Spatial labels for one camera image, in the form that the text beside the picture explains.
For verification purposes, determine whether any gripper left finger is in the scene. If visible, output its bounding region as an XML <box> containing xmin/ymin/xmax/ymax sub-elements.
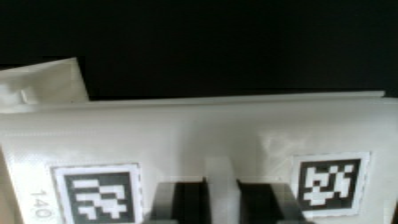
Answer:
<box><xmin>147</xmin><ymin>179</ymin><xmax>211</xmax><ymax>224</ymax></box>

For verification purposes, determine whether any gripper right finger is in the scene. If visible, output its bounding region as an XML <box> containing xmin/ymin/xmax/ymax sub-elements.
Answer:
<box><xmin>238</xmin><ymin>182</ymin><xmax>309</xmax><ymax>224</ymax></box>

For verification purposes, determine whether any white cabinet door panel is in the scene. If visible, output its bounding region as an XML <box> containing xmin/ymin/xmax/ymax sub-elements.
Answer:
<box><xmin>0</xmin><ymin>92</ymin><xmax>398</xmax><ymax>224</ymax></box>

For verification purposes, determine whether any white cabinet body box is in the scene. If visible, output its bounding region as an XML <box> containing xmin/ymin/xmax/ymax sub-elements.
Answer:
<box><xmin>0</xmin><ymin>58</ymin><xmax>89</xmax><ymax>114</ymax></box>

